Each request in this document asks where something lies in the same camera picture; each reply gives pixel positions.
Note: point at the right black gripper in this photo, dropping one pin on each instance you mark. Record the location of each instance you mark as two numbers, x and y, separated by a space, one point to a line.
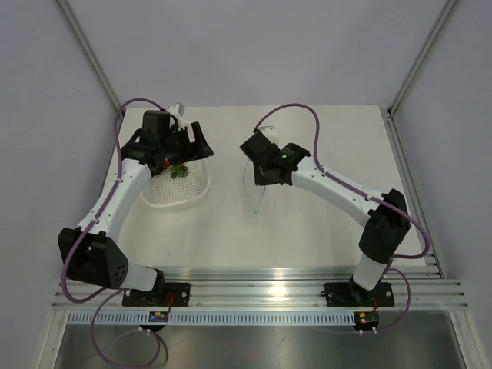
260 179

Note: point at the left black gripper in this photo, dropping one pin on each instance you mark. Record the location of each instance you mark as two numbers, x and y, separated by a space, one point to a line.
192 151

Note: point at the green toy leaf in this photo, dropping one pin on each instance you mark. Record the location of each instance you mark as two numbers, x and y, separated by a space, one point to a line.
178 171

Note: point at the clear zip top bag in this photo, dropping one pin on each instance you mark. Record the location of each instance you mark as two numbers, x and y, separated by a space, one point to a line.
253 194

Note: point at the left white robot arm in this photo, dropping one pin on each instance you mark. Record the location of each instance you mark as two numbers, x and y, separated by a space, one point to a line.
90 251

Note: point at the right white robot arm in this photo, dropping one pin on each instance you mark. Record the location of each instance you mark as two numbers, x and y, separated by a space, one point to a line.
382 216

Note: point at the white perforated plastic basket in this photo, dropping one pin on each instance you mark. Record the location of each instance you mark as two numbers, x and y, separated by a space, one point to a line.
166 194

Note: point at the left small circuit board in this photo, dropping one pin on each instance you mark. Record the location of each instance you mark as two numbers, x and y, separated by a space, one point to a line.
158 316

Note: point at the small circuit board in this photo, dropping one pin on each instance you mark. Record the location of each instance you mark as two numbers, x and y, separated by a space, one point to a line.
158 316
366 321

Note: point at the right small circuit board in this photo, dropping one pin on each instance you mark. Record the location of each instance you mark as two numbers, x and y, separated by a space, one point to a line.
366 321

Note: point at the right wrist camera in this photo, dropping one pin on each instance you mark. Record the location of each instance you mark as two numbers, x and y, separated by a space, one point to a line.
271 133

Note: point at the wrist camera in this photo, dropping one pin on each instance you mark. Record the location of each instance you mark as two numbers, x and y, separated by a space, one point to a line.
271 133
177 110

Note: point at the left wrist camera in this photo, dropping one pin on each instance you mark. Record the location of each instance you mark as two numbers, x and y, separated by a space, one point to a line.
177 110

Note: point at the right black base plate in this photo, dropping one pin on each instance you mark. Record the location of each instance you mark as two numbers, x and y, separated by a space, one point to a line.
350 295

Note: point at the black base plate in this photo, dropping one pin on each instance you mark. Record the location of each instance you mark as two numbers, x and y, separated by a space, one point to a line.
350 295
174 294

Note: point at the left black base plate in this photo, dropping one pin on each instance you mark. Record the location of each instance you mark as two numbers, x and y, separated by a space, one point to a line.
174 294

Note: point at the aluminium mounting rail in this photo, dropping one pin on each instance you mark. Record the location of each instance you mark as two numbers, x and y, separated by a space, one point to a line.
299 289

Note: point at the left aluminium frame post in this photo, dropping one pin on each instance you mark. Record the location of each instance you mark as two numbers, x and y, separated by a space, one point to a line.
82 40

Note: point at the aluminium frame post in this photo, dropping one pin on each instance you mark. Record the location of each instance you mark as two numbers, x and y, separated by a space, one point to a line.
82 40
424 53

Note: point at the white slotted cable duct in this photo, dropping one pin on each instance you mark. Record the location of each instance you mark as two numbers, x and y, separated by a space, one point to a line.
220 318

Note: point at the right aluminium frame post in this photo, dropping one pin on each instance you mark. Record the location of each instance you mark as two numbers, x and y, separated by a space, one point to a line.
424 53

